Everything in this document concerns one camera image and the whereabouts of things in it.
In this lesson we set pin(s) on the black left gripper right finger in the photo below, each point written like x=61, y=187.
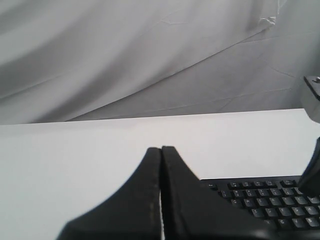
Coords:
x=191, y=211

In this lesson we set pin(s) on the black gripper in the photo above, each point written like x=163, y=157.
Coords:
x=309, y=181

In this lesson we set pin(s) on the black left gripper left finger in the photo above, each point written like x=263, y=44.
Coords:
x=131, y=213

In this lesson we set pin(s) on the black acer keyboard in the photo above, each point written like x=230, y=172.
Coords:
x=276, y=200

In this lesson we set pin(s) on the grey backdrop cloth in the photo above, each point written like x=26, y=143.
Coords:
x=76, y=60

